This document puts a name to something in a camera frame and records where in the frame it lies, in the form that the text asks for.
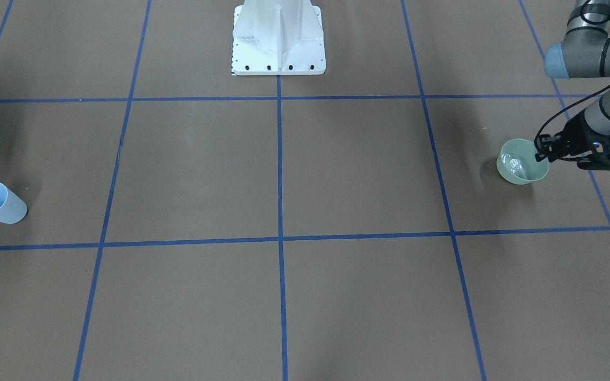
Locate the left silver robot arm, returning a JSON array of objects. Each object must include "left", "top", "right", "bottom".
[{"left": 533, "top": 1, "right": 610, "bottom": 171}]

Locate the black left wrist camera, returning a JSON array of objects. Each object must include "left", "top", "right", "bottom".
[{"left": 533, "top": 134, "right": 566, "bottom": 162}]

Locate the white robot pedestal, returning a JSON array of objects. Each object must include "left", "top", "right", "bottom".
[{"left": 231, "top": 1, "right": 327, "bottom": 76}]

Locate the green ceramic bowl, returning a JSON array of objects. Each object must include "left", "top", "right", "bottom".
[{"left": 496, "top": 139, "right": 549, "bottom": 185}]

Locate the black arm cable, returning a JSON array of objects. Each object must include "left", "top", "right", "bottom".
[{"left": 534, "top": 0, "right": 610, "bottom": 154}]

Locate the brown paper table cover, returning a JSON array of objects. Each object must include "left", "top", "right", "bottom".
[{"left": 0, "top": 1, "right": 610, "bottom": 380}]

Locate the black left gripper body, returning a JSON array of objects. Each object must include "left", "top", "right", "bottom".
[{"left": 559, "top": 111, "right": 610, "bottom": 159}]

